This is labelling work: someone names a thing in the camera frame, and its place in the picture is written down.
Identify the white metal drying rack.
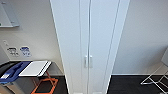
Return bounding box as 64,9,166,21
139,72,168,87

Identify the white door handle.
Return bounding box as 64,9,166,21
88,55,94,69
83,55,89,69

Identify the orange folding frame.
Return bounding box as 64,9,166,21
31,73,60,94

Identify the grey wall-mounted board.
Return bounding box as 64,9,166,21
0,1,20,29

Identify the white wall sign blue print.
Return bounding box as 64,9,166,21
19,45,33,58

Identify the white wall sign black print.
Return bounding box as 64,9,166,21
6,47,20,58

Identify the blue plastic object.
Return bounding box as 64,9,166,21
0,61,32,85

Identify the small white wall socket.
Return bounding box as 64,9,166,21
2,39,9,47

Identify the flat white board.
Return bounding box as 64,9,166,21
18,60,53,79

